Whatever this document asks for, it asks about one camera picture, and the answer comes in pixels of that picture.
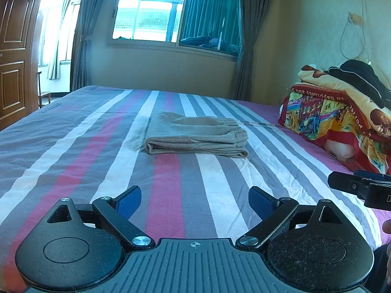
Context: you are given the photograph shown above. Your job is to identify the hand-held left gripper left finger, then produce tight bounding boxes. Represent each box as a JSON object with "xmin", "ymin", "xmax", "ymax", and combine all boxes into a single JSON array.
[{"xmin": 46, "ymin": 185, "xmax": 156, "ymax": 249}]

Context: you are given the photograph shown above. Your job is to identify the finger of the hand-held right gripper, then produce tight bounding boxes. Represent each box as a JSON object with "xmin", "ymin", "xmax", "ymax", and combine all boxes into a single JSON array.
[
  {"xmin": 354, "ymin": 170, "xmax": 391, "ymax": 184},
  {"xmin": 327, "ymin": 171, "xmax": 371, "ymax": 195}
]

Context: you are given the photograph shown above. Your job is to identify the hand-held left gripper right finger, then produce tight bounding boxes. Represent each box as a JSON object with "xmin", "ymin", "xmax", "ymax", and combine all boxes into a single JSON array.
[{"xmin": 235, "ymin": 186, "xmax": 346, "ymax": 249}]

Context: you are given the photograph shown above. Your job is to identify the beige pants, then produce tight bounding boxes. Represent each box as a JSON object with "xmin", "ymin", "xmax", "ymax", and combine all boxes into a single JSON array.
[{"xmin": 143, "ymin": 111, "xmax": 249, "ymax": 159}]

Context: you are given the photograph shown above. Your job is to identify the purple bed sheet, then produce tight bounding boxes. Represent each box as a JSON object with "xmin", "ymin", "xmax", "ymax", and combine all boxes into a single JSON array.
[{"xmin": 237, "ymin": 99, "xmax": 391, "ymax": 246}]

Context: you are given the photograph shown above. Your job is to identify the white pillow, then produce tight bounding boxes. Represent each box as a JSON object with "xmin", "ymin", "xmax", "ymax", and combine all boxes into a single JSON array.
[{"xmin": 324, "ymin": 138, "xmax": 357, "ymax": 161}]

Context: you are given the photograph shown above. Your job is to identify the striped bed blanket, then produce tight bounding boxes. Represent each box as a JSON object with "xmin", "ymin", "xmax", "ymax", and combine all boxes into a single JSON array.
[{"xmin": 0, "ymin": 85, "xmax": 379, "ymax": 293}]

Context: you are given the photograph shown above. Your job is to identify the colourful printed blanket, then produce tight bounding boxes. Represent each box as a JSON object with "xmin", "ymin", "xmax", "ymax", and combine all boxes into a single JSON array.
[{"xmin": 277, "ymin": 64, "xmax": 391, "ymax": 175}]

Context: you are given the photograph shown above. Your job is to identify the black garment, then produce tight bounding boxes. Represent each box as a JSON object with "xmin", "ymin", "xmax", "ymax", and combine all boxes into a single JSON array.
[{"xmin": 325, "ymin": 60, "xmax": 391, "ymax": 109}]

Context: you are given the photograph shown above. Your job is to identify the wooden chair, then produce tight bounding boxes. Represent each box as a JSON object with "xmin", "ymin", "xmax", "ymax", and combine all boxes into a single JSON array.
[{"xmin": 37, "ymin": 71, "xmax": 52, "ymax": 109}]

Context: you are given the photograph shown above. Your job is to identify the dark cloth on window sill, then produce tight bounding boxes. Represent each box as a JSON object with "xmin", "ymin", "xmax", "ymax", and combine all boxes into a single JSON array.
[{"xmin": 180, "ymin": 35, "xmax": 242, "ymax": 53}]

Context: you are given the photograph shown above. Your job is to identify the white sheer curtain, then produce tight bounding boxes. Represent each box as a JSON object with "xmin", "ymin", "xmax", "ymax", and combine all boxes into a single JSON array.
[{"xmin": 46, "ymin": 0, "xmax": 75, "ymax": 82}]

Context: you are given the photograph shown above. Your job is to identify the brown wooden door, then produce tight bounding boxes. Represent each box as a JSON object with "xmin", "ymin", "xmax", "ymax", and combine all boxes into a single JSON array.
[{"xmin": 0, "ymin": 0, "xmax": 43, "ymax": 132}]

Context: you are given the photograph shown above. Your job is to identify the hanging wall cable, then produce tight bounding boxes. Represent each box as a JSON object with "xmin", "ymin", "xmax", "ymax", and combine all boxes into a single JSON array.
[{"xmin": 340, "ymin": 0, "xmax": 368, "ymax": 61}]

